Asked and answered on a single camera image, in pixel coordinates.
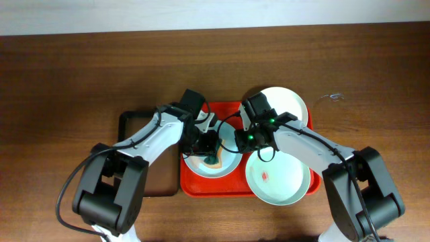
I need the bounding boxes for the green yellow sponge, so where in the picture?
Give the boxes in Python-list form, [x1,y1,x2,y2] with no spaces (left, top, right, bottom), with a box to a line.
[204,140,229,169]

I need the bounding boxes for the light blue plate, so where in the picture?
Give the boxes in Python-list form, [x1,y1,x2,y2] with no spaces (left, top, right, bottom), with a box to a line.
[182,122,242,178]

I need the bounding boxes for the pale green plate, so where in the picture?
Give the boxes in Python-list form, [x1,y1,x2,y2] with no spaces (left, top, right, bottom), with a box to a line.
[245,147,311,206]

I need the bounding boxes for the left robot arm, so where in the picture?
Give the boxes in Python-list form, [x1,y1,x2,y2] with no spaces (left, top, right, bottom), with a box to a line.
[72,103,216,241]

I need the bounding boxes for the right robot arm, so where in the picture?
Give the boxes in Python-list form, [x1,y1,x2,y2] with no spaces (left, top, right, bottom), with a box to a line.
[234,112,405,241]

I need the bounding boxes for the red plastic tray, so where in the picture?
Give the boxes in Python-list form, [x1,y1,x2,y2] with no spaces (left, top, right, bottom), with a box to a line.
[178,102,322,198]

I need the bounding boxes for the black rectangular tray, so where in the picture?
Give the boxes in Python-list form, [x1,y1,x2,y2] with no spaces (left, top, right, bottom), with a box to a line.
[118,111,180,197]

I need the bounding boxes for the white plate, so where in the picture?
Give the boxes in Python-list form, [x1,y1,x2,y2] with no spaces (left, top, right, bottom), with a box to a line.
[261,87,309,125]

